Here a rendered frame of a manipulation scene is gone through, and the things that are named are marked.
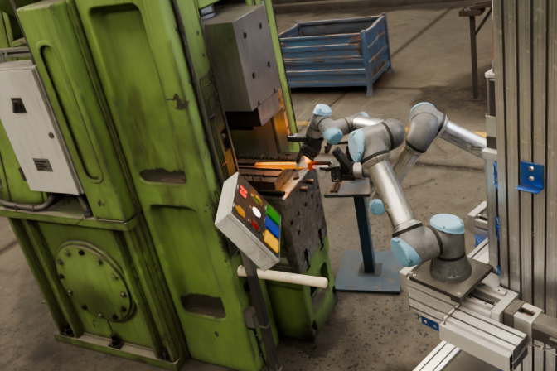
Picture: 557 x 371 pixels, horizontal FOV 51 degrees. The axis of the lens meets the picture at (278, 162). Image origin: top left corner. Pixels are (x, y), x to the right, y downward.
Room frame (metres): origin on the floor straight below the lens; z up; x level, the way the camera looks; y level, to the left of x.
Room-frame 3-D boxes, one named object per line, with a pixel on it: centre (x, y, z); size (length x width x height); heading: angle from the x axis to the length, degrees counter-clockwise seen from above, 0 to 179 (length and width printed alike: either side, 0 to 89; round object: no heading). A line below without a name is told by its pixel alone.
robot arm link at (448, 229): (1.74, -0.54, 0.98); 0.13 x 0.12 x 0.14; 105
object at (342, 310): (2.52, -0.05, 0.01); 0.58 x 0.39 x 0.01; 149
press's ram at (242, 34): (2.69, 0.15, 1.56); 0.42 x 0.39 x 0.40; 59
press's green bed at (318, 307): (2.70, 0.15, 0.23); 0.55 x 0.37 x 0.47; 59
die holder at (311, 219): (2.70, 0.15, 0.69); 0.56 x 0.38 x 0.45; 59
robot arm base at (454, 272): (1.75, -0.55, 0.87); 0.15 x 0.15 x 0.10
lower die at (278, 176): (2.65, 0.17, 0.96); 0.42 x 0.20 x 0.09; 59
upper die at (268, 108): (2.65, 0.17, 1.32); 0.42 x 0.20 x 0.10; 59
